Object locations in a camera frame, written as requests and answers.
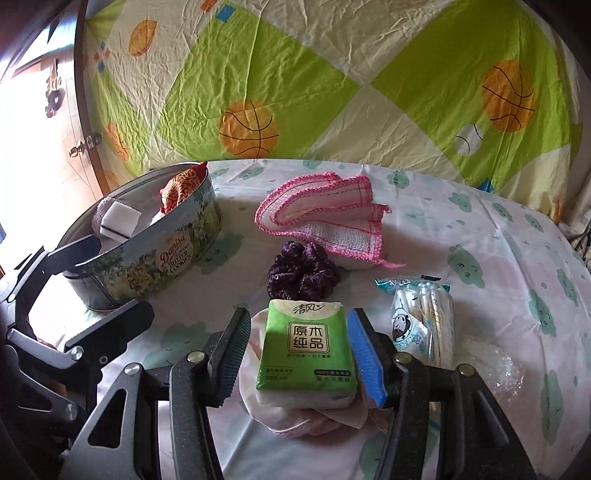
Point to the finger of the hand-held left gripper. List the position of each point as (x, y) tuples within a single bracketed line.
[(111, 328), (76, 251)]

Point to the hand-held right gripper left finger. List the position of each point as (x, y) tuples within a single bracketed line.
[(234, 353)]

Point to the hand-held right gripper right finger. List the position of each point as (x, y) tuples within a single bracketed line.
[(367, 357)]

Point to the white sponge block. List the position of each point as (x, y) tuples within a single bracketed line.
[(117, 219)]

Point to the green tissue pack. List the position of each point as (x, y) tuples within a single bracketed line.
[(304, 355)]

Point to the cotton swab pack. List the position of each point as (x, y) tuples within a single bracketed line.
[(420, 323)]

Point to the round metal cookie tin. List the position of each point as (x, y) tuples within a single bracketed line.
[(152, 258)]

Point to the purple scrunchie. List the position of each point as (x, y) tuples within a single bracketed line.
[(302, 274)]

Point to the red brocade pouch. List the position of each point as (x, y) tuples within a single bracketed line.
[(182, 187)]

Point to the pink-edged white dishcloth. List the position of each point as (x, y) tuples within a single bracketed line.
[(323, 217)]

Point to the brass door knob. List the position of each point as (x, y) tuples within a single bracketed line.
[(85, 144)]

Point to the clear plastic bag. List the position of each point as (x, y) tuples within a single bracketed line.
[(491, 364)]

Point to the wooden door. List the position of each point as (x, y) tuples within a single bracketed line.
[(76, 115)]

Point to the white cloud-print tablecloth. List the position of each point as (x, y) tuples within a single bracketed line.
[(485, 258)]

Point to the door ornament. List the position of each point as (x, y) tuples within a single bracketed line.
[(54, 94)]

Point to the green ball-print wall sheet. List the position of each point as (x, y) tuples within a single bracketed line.
[(369, 115)]

